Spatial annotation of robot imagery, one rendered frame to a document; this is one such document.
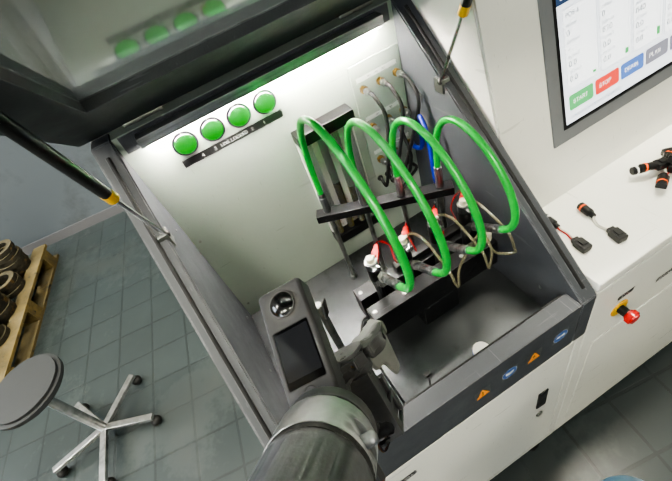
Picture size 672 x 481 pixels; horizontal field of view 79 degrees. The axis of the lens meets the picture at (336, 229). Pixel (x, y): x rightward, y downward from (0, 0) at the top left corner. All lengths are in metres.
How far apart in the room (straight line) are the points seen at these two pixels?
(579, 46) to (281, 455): 0.93
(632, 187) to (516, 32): 0.47
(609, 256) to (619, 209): 0.14
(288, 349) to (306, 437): 0.12
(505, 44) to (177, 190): 0.71
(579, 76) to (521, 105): 0.15
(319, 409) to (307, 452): 0.05
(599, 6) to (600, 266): 0.52
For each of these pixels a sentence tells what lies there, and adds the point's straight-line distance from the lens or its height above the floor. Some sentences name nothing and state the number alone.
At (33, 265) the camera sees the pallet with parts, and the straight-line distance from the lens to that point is 3.62.
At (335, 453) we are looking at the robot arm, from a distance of 0.26.
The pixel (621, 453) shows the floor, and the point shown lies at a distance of 1.87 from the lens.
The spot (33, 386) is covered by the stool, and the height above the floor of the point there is 0.55.
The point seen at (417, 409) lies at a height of 0.95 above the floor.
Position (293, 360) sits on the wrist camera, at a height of 1.45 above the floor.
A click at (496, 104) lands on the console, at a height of 1.27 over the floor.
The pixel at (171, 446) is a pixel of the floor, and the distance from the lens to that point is 2.23.
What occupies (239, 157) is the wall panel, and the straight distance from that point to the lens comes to 0.92.
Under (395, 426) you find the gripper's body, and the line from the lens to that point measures 0.40.
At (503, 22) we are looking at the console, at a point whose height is 1.40.
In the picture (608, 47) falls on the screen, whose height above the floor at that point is 1.26.
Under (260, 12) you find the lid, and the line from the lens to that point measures 0.70.
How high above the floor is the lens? 1.75
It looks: 44 degrees down
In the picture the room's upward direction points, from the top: 22 degrees counter-clockwise
